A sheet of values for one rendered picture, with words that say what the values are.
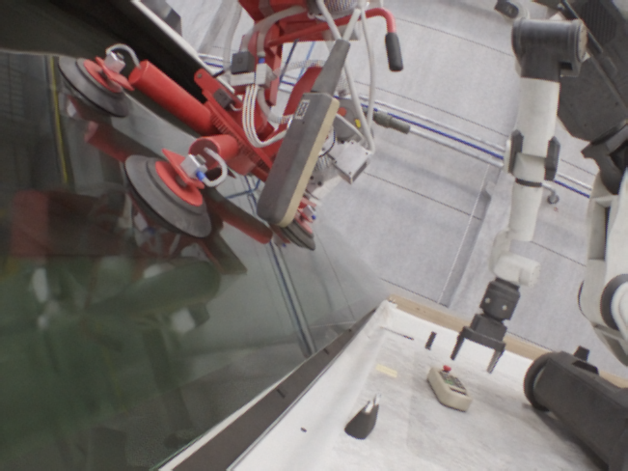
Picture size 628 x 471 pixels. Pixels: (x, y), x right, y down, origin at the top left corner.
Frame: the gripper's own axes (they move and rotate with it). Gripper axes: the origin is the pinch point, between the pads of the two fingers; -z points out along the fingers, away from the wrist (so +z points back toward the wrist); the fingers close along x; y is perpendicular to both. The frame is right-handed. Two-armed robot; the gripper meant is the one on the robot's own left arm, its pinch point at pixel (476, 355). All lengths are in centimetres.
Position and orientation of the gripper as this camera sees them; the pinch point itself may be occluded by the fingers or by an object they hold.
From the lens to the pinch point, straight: 108.4
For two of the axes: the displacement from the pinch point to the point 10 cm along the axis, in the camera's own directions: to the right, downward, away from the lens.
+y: 0.9, -0.3, 10.0
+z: 3.7, -9.3, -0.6
